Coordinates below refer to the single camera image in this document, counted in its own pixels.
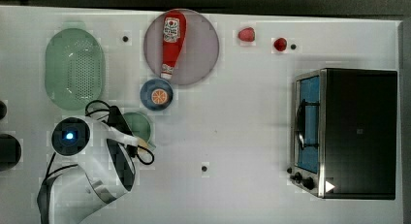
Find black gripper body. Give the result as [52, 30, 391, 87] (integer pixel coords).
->
[108, 106, 138, 156]

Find small blue bowl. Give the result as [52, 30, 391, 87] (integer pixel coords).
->
[140, 79, 174, 111]

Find green mug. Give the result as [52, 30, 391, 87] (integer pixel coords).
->
[124, 112, 156, 150]

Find grey round plate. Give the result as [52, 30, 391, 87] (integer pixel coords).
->
[143, 9, 219, 85]

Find orange slice toy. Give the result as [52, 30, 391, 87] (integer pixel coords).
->
[151, 88, 169, 105]

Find green oval colander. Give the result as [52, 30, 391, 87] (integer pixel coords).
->
[45, 21, 106, 111]

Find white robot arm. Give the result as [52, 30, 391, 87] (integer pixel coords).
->
[37, 106, 139, 224]

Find black round pot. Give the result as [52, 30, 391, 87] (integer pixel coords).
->
[0, 134, 21, 172]

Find silver black toaster oven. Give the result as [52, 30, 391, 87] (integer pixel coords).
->
[287, 68, 398, 200]

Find yellow plush peeled banana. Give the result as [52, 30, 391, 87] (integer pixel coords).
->
[138, 138, 148, 149]

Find dark red plush strawberry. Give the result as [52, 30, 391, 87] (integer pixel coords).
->
[273, 38, 288, 52]

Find red plush ketchup bottle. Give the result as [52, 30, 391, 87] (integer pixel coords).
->
[160, 10, 187, 80]

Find pink plush strawberry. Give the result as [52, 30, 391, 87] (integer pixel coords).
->
[237, 27, 255, 42]

